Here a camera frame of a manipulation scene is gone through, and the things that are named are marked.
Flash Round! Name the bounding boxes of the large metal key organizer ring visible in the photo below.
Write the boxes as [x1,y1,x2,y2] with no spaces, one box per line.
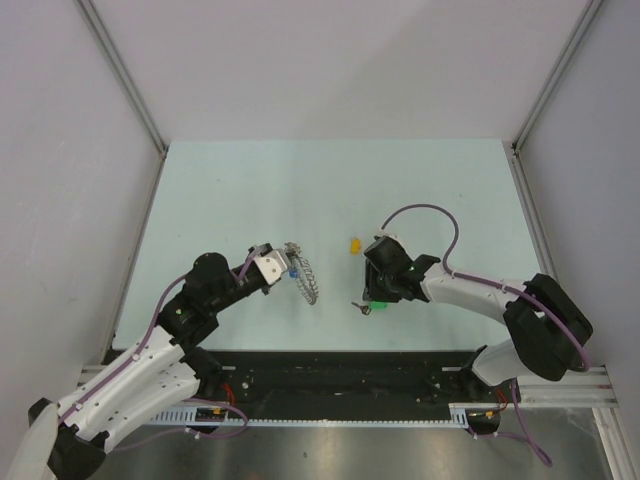
[283,242,321,306]

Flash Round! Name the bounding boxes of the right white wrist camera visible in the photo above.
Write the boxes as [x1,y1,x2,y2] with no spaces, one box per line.
[374,228,400,242]

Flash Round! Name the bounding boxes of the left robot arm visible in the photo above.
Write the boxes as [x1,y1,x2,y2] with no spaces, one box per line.
[9,244,291,479]

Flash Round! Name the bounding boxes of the white cable duct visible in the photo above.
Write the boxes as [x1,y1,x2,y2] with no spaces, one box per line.
[146,404,469,429]

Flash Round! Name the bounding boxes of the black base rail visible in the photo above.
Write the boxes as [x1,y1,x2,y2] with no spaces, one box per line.
[197,351,512,422]

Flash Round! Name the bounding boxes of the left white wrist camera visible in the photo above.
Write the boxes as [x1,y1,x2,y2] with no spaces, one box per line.
[249,243,292,286]

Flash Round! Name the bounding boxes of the yellow key tag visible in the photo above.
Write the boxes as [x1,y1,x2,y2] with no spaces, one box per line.
[349,238,362,255]

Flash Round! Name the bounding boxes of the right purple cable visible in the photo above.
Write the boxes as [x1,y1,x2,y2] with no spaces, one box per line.
[379,203,594,469]

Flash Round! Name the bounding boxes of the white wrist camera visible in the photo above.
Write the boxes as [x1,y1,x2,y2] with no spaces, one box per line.
[374,228,400,242]
[249,243,292,286]

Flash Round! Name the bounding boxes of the green key tag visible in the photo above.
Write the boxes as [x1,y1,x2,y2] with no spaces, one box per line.
[369,301,388,310]

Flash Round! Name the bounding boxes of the small metal key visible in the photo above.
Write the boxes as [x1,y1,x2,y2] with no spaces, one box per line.
[351,302,371,315]

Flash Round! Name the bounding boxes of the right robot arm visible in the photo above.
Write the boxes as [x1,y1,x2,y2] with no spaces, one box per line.
[363,236,593,401]

